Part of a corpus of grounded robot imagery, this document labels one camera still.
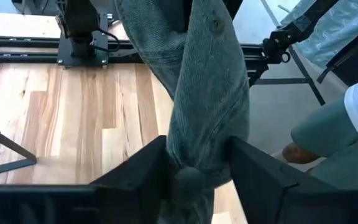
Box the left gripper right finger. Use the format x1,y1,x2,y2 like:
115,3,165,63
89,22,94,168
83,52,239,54
227,136,358,224

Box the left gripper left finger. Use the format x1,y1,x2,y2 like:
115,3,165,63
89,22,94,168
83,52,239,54
0,135,170,224

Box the green denim baseball cap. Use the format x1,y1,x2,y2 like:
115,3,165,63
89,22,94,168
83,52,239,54
114,0,250,224

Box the person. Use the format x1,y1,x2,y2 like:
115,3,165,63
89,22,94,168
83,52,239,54
282,70,358,190

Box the pale patterned cloth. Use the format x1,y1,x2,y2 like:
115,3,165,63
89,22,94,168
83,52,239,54
280,0,358,69

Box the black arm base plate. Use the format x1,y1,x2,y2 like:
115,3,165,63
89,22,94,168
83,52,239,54
57,12,109,68

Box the black cable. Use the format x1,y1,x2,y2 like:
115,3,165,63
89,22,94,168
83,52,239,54
95,27,121,54

